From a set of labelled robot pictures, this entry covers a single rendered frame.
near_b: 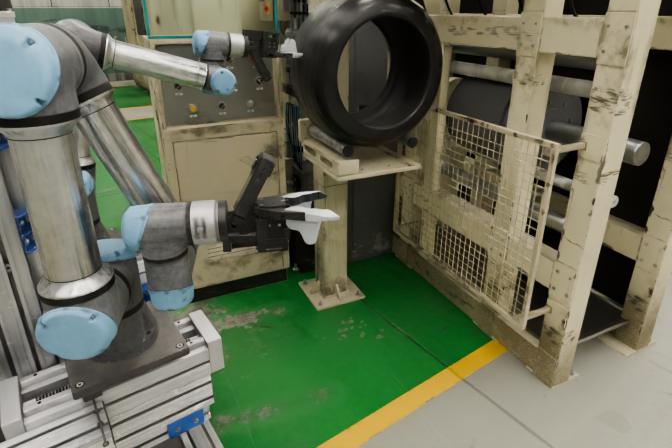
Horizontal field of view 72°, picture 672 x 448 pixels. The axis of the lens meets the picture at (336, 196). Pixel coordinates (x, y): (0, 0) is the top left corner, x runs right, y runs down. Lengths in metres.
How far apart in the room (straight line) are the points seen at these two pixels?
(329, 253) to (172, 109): 0.98
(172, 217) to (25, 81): 0.27
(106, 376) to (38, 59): 0.61
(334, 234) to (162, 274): 1.49
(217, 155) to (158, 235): 1.41
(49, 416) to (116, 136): 0.56
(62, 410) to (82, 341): 0.26
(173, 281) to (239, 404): 1.15
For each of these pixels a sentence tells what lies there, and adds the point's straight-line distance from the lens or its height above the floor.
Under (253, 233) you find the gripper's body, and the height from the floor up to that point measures 1.02.
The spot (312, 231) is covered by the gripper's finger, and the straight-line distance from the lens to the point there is 0.76.
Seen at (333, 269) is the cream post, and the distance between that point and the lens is 2.34.
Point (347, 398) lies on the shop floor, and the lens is 1.93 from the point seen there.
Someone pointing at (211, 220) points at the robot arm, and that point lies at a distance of 0.78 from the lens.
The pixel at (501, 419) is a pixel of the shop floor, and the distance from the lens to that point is 1.95.
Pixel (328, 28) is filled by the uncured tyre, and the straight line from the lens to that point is 1.61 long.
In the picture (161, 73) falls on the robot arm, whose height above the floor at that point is 1.22.
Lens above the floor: 1.38
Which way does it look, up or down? 22 degrees down
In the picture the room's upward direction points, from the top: straight up
